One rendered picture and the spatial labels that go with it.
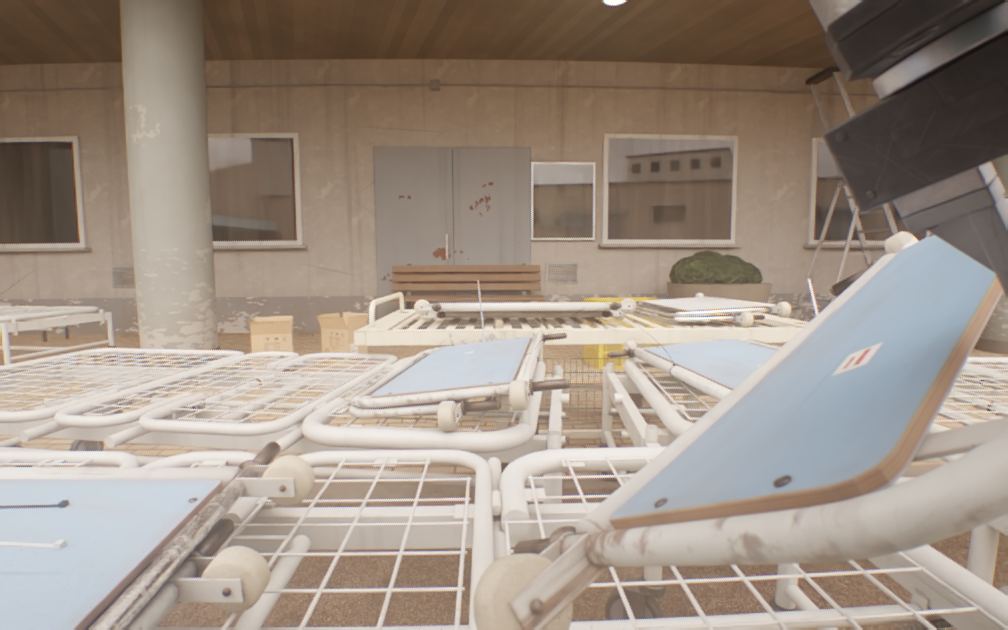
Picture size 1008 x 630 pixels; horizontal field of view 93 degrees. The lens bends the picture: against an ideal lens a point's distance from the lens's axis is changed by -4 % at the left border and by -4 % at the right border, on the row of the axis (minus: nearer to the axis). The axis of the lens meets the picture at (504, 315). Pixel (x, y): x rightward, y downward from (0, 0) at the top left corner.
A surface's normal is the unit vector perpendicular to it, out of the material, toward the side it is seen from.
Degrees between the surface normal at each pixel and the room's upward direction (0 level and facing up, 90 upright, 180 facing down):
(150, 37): 90
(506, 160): 90
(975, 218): 107
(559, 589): 60
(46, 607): 5
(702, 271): 73
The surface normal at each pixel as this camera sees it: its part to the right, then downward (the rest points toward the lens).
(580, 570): 0.41, -0.41
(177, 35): 0.79, 0.06
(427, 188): 0.04, 0.11
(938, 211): -0.76, 0.35
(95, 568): 0.00, -0.98
